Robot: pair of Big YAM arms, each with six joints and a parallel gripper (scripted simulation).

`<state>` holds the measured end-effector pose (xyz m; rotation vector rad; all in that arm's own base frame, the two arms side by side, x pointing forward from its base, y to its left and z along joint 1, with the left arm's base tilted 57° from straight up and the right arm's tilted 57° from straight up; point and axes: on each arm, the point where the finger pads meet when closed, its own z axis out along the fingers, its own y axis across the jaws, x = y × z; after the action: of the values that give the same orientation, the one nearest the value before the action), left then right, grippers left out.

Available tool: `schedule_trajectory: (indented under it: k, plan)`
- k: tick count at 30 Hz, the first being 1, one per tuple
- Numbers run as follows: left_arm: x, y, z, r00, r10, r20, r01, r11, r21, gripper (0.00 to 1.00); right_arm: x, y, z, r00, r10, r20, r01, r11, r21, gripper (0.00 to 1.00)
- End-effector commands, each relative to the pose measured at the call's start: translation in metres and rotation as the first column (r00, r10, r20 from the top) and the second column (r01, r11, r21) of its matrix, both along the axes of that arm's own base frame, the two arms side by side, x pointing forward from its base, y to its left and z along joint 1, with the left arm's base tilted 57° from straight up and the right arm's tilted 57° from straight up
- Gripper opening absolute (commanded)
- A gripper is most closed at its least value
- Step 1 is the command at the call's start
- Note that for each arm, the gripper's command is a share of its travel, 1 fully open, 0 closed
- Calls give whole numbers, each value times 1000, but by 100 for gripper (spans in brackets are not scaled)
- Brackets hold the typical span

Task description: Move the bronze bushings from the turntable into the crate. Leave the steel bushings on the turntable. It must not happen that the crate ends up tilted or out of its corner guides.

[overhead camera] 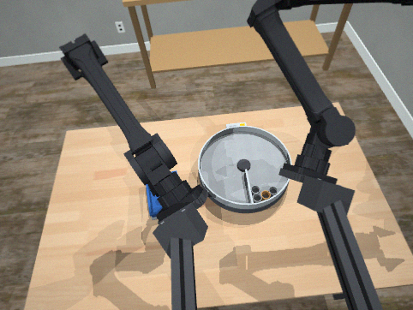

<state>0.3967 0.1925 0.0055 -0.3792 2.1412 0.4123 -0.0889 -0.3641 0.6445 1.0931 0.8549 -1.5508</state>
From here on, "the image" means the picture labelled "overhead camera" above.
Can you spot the grey metal ring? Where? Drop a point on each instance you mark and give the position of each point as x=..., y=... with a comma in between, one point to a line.
x=272, y=188
x=257, y=196
x=255, y=187

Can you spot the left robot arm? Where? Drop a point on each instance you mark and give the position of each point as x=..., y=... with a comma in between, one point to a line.
x=153, y=159

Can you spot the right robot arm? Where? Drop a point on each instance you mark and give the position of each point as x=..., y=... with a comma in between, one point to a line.
x=328, y=128

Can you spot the bronze bushing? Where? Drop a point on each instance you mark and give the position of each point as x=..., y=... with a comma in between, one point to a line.
x=265, y=193

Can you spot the blue open tray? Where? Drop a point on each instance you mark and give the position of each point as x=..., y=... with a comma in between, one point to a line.
x=153, y=204

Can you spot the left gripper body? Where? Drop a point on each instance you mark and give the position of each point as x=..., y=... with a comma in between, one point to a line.
x=152, y=189

